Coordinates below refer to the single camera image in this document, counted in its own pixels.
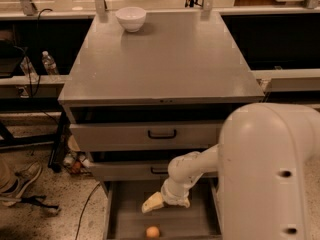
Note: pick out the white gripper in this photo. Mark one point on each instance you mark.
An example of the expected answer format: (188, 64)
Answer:
(171, 197)

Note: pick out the orange fruit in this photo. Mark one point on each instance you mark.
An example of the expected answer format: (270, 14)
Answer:
(152, 232)

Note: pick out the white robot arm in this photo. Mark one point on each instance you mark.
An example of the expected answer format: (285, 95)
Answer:
(259, 159)

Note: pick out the grey bottom drawer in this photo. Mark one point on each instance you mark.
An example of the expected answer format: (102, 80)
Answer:
(126, 221)

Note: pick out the grey drawer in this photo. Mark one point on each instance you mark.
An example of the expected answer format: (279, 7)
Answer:
(126, 221)
(129, 170)
(146, 136)

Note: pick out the grey middle drawer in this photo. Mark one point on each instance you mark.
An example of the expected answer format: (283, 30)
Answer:
(129, 170)

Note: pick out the grey top drawer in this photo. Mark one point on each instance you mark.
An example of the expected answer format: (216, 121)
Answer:
(146, 136)

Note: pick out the grey metal drawer cabinet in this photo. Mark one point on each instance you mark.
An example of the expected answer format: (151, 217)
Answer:
(180, 66)

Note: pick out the clutter items under table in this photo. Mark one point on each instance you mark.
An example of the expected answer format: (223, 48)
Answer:
(75, 161)

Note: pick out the black tool on floor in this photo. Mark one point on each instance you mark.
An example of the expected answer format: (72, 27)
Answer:
(36, 200)

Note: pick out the grey sneaker shoe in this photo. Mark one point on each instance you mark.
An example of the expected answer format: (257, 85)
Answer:
(15, 183)

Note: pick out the clear plastic water bottle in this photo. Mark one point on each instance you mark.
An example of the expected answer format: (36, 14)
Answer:
(49, 64)

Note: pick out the white ceramic bowl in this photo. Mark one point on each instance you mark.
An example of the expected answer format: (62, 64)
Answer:
(131, 18)

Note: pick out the black table frame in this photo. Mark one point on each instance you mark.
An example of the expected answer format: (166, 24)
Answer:
(33, 121)

